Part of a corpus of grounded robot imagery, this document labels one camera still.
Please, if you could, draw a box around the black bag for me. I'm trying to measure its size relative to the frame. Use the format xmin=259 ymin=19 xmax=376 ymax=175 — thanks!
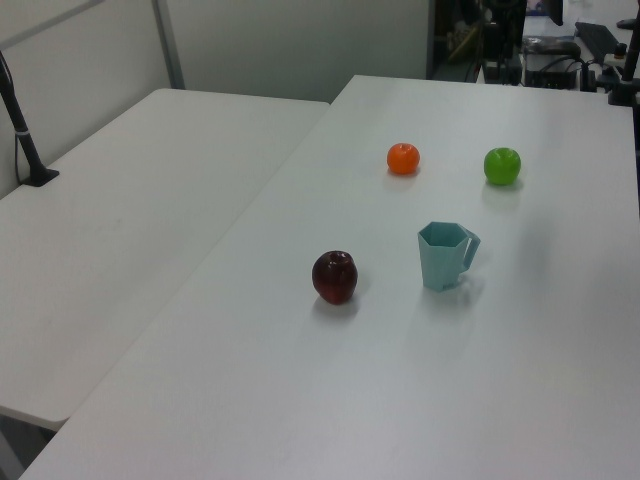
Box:
xmin=521 ymin=36 xmax=581 ymax=57

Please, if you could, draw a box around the white side table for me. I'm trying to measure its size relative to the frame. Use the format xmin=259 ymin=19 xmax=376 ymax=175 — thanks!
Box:
xmin=0 ymin=88 xmax=331 ymax=432

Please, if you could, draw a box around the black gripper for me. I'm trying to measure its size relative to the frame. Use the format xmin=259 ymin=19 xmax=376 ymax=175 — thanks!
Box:
xmin=481 ymin=20 xmax=524 ymax=85

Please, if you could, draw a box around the dark red apple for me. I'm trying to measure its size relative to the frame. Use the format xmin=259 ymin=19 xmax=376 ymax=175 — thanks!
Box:
xmin=311 ymin=250 xmax=359 ymax=306

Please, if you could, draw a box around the black keyboard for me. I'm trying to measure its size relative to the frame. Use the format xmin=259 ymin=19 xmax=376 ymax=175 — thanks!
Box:
xmin=574 ymin=20 xmax=620 ymax=52

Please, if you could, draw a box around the black electronics box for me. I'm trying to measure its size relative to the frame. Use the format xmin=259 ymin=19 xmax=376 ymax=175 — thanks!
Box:
xmin=523 ymin=53 xmax=584 ymax=91

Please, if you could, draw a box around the grey partition frame post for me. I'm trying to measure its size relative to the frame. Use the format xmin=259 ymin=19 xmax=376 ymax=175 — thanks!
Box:
xmin=151 ymin=0 xmax=186 ymax=91

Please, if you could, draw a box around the green apple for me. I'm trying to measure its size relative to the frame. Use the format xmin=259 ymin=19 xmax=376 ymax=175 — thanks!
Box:
xmin=482 ymin=146 xmax=522 ymax=187

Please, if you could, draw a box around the orange fruit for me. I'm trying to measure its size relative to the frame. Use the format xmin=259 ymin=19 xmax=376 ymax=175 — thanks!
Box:
xmin=386 ymin=142 xmax=421 ymax=175

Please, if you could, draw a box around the black pole stand with base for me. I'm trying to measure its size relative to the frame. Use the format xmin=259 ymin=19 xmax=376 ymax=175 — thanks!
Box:
xmin=0 ymin=49 xmax=60 ymax=188

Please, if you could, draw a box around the teal hexagonal mug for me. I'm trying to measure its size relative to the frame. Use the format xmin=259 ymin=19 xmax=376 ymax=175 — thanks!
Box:
xmin=417 ymin=221 xmax=483 ymax=293

